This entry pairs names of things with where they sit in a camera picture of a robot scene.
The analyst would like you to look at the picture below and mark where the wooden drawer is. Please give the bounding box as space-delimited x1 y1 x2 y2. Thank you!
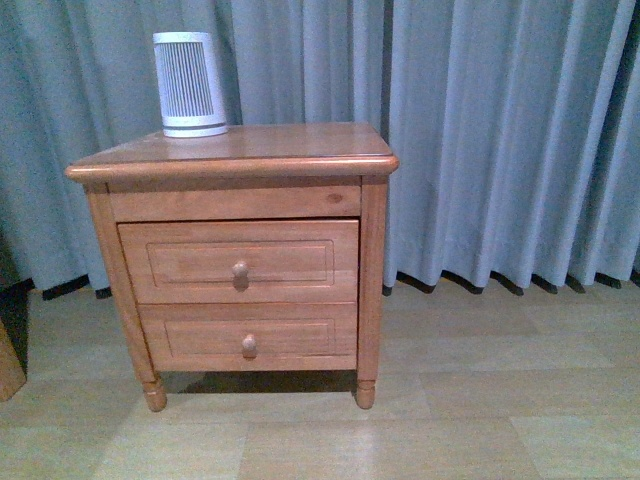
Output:
119 220 359 304
139 303 357 371

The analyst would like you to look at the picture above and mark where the white ribbed air purifier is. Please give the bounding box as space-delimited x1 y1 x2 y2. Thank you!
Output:
153 32 227 138

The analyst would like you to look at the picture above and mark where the grey-green curtain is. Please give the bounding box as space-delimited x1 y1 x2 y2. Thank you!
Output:
1 1 639 290

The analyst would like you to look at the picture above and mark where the wooden nightstand frame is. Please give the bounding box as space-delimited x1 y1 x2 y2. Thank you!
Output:
66 123 399 411

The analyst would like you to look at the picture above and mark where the wooden bed frame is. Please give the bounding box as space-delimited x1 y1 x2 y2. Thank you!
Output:
0 324 27 402

